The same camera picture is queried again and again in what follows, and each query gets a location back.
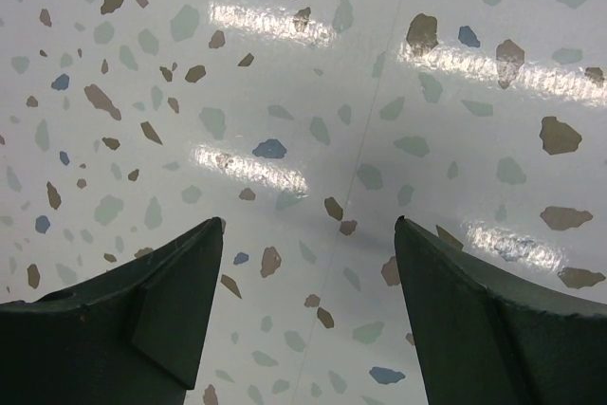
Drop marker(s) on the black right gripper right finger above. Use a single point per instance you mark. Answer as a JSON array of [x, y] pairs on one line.
[[485, 336]]

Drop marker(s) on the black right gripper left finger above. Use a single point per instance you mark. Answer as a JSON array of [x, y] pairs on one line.
[[132, 335]]

